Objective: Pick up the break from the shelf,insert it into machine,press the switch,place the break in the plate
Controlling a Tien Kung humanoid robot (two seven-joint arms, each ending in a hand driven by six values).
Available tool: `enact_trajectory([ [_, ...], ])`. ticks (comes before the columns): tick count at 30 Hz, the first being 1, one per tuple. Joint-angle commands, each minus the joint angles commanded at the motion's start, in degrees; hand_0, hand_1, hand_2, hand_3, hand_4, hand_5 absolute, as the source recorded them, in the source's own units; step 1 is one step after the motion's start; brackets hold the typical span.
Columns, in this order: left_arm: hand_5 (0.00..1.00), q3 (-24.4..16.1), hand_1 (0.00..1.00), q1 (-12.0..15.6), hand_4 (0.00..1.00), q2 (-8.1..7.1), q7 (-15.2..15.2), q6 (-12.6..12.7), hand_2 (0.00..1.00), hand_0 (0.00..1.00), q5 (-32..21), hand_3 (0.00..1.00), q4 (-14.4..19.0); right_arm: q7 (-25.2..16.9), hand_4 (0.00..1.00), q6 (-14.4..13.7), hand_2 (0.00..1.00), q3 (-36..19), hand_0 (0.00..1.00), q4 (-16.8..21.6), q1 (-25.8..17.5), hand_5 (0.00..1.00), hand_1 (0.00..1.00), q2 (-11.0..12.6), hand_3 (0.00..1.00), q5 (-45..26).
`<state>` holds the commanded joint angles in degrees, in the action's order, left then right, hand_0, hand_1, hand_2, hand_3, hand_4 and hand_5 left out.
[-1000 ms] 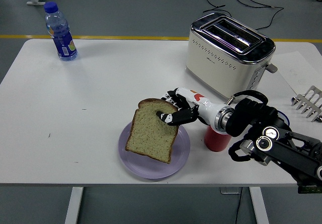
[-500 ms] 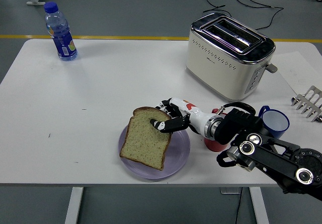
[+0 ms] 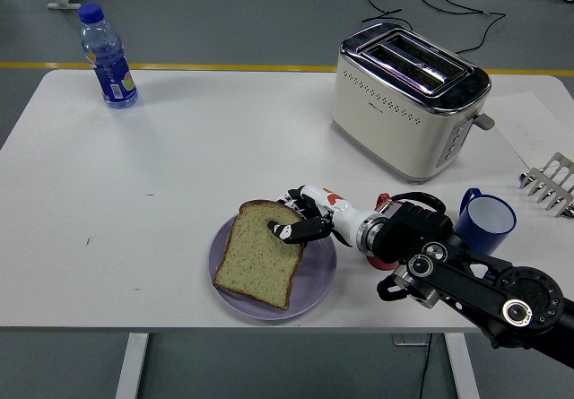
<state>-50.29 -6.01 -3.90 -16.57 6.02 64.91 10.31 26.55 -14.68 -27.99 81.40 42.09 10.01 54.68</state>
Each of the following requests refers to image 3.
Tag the brown crusted bread slice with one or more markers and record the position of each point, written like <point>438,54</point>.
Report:
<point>255,264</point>

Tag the grey toaster lever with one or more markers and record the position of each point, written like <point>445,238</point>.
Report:
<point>484,122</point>

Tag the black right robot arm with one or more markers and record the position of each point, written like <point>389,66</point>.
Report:
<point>471,278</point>

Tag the purple round plate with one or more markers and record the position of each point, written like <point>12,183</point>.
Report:
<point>316,278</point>

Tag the cream and chrome toaster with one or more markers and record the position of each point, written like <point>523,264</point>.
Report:
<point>381,116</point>

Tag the red mug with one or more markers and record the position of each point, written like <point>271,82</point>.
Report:
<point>382,264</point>

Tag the blue mug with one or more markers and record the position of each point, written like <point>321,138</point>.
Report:
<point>489,219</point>

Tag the clear bottle with blue label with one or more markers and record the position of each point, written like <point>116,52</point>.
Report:
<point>110,65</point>

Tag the white table leg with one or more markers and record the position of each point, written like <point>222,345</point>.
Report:
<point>462,367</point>
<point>132,367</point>

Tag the grey under-table bracket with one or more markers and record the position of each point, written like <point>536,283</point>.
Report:
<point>410,339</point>

